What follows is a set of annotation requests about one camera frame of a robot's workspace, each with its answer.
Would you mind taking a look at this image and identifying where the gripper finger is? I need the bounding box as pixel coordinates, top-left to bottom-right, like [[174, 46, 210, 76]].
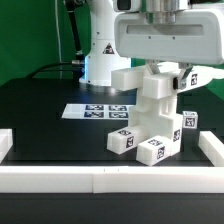
[[173, 63, 193, 90], [145, 60, 160, 77]]

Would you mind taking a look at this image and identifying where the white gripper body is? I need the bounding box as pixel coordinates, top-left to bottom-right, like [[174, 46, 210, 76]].
[[114, 7, 224, 65]]

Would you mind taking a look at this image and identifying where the white chair seat part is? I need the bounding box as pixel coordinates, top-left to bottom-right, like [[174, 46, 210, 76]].
[[128, 93, 183, 155]]

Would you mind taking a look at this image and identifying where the white chair back frame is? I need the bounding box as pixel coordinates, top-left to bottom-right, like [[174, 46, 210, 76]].
[[111, 62, 224, 99]]

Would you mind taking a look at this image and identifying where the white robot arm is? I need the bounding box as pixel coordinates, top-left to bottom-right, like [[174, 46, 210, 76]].
[[64, 0, 224, 87]]

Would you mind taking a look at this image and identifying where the white tagged cube far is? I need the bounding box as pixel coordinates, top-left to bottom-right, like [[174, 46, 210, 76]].
[[183, 111, 198, 129]]

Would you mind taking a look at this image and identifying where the white tag plate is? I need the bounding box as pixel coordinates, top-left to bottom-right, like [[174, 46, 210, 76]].
[[62, 104, 130, 120]]

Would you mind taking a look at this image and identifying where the white left fence block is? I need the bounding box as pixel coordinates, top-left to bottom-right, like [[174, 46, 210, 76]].
[[0, 129, 13, 163]]

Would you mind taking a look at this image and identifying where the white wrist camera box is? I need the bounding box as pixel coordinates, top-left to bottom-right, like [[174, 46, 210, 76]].
[[113, 0, 142, 12]]

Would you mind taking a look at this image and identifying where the black cable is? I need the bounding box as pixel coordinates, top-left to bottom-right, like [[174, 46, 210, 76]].
[[25, 0, 86, 80]]

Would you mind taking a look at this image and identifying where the white right fence rail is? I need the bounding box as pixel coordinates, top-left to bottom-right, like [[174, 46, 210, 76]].
[[198, 131, 224, 167]]

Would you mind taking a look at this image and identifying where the white fence rail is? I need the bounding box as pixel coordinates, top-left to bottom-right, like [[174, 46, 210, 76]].
[[0, 166, 224, 193], [198, 131, 224, 167]]

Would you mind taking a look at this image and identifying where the white thin cable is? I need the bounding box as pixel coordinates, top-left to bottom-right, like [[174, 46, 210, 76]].
[[54, 0, 64, 80]]

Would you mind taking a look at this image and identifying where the white front fence rail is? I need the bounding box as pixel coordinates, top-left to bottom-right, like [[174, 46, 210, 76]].
[[0, 166, 224, 193]]

